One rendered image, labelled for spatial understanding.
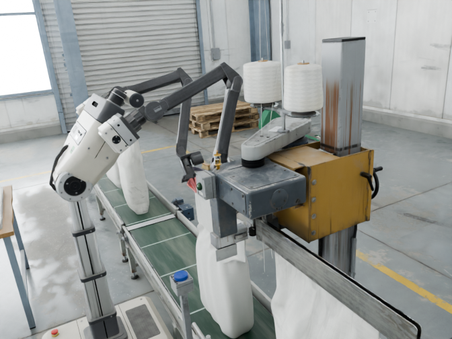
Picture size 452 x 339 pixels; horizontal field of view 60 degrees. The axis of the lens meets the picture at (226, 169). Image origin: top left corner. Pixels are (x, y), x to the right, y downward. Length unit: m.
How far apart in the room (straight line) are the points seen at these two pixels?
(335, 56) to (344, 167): 0.42
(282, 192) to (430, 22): 5.95
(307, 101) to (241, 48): 8.78
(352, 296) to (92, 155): 1.18
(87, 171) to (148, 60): 7.37
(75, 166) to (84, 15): 7.13
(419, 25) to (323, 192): 5.82
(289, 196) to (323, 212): 0.26
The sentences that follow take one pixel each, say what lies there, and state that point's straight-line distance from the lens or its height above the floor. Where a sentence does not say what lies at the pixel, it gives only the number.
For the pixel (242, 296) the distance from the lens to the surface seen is 1.94.
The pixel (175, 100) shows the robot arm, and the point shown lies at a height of 1.55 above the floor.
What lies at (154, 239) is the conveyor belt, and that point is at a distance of 3.02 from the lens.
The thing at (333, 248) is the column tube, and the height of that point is 0.89.
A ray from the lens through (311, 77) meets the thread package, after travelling 1.40.
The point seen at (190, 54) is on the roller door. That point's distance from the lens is 9.45.
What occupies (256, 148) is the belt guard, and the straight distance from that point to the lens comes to 1.42.
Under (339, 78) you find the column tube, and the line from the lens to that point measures 1.55.
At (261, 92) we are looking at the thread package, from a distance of 1.60.
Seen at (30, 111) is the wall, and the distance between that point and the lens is 8.85.
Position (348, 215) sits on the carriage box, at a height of 1.08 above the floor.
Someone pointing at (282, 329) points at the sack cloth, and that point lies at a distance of 1.52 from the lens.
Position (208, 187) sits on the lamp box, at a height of 1.29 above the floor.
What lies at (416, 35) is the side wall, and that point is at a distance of 7.19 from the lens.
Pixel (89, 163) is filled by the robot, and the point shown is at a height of 1.31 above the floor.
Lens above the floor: 1.82
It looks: 20 degrees down
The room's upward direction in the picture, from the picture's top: 4 degrees counter-clockwise
